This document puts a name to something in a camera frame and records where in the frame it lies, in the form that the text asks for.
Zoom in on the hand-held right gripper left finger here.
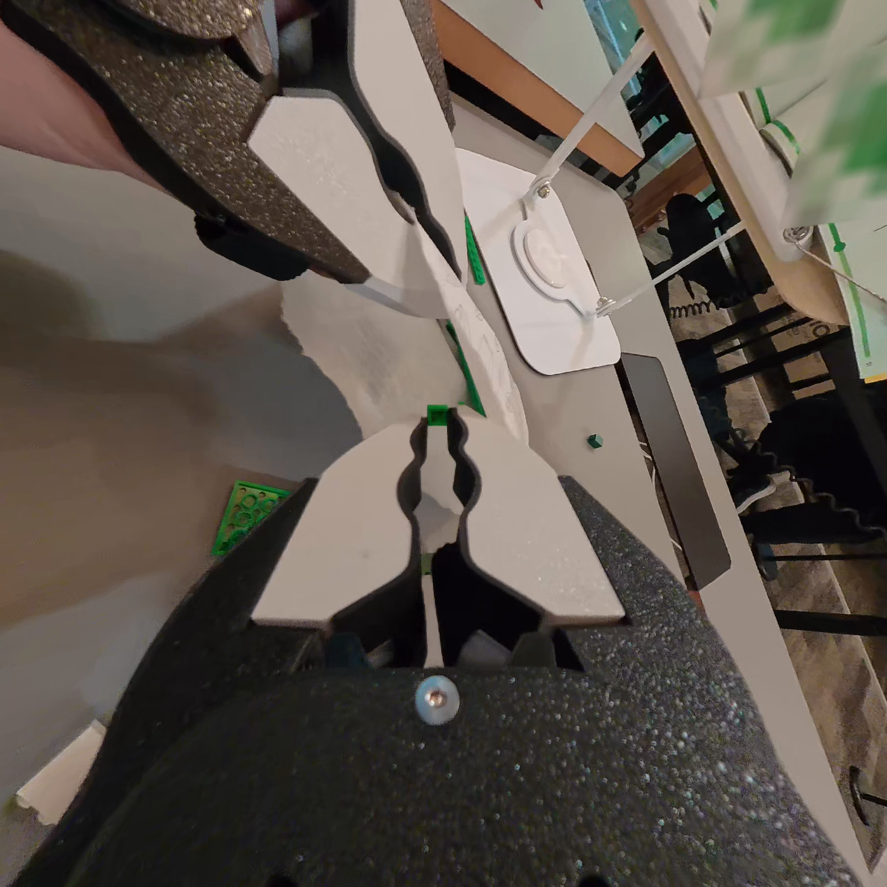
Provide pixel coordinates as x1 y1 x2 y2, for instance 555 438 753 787
251 421 435 668

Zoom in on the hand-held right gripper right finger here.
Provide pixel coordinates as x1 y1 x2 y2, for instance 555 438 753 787
432 407 629 661

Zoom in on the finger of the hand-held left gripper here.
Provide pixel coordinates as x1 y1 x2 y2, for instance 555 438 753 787
346 0 467 279
247 96 463 318

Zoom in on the white torn paper bag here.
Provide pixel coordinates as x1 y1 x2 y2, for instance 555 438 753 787
280 222 532 552

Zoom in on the person's left forearm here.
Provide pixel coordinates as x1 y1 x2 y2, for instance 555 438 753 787
0 17 183 199

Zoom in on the grey desk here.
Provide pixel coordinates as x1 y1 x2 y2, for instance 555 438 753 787
0 104 878 887

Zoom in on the neighbouring wood edged desk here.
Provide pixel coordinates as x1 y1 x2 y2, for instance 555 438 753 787
432 0 647 178

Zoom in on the large green studded plate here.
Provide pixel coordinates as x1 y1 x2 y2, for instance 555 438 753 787
211 479 292 557

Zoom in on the narrow green plate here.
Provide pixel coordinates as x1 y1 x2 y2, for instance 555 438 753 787
463 214 487 286

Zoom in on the white book stand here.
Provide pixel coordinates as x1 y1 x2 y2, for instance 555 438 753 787
453 0 887 379

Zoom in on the black sneaker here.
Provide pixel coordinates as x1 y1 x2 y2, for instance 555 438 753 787
727 477 779 516

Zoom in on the white paper packet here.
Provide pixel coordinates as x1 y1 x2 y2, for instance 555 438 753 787
14 718 107 827

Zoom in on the black desk cable flap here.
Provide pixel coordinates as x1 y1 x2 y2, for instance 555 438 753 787
614 351 733 592

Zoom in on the long black coiled cable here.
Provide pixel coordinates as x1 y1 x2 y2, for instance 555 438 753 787
723 425 887 539

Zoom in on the short black coiled cable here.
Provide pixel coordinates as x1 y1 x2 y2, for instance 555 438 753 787
668 290 788 322

